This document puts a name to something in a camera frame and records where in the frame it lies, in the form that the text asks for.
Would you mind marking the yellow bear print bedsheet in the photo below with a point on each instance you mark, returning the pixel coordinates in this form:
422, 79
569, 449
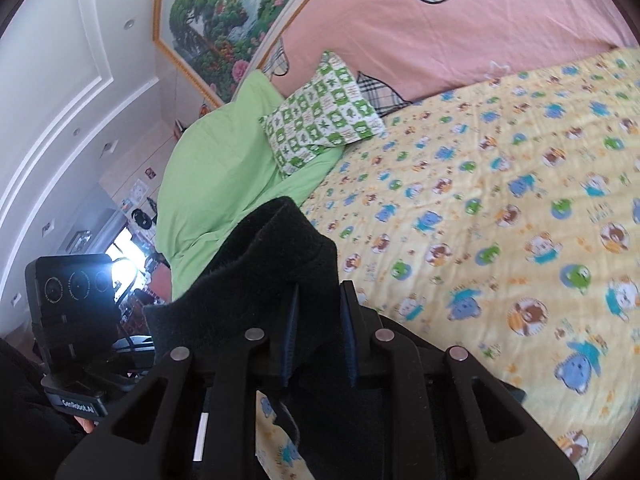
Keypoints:
480, 220

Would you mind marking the black pants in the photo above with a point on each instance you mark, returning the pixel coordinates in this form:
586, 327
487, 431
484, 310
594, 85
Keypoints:
280, 270

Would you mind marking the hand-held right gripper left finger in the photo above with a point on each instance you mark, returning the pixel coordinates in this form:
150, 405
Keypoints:
289, 345

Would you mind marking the plain green blanket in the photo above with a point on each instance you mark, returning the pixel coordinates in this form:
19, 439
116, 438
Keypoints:
215, 175

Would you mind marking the dark cloth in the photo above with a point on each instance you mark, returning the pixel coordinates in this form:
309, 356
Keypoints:
30, 410

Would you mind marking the green checkered pillow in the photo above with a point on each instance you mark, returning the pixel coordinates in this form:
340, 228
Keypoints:
322, 115

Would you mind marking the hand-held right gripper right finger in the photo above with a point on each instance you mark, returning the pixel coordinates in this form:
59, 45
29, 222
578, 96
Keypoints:
350, 345

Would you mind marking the framed landscape wall painting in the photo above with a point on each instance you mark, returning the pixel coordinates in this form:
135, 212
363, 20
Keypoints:
225, 15

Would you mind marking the pink quilt with plaid hearts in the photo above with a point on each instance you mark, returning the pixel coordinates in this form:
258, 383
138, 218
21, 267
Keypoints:
420, 35

